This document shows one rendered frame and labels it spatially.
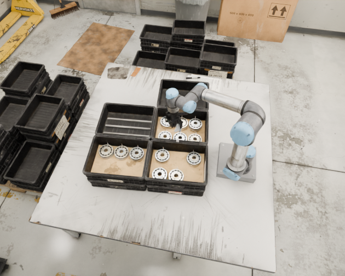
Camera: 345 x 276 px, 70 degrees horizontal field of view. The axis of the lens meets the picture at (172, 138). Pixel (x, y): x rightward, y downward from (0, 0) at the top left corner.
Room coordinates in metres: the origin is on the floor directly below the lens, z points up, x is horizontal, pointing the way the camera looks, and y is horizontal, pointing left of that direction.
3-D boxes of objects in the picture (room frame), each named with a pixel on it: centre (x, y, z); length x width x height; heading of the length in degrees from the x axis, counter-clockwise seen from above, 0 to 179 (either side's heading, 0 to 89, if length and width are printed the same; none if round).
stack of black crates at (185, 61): (2.36, -0.11, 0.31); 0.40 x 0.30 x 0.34; 80
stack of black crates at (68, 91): (1.82, 1.15, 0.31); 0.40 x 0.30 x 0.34; 170
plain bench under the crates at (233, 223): (1.06, 0.01, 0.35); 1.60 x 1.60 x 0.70; 80
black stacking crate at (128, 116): (1.09, 0.34, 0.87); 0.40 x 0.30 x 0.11; 85
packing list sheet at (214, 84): (1.70, -0.28, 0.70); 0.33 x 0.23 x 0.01; 80
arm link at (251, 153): (0.82, -0.49, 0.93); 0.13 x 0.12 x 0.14; 143
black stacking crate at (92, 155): (0.79, 0.36, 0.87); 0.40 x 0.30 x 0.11; 85
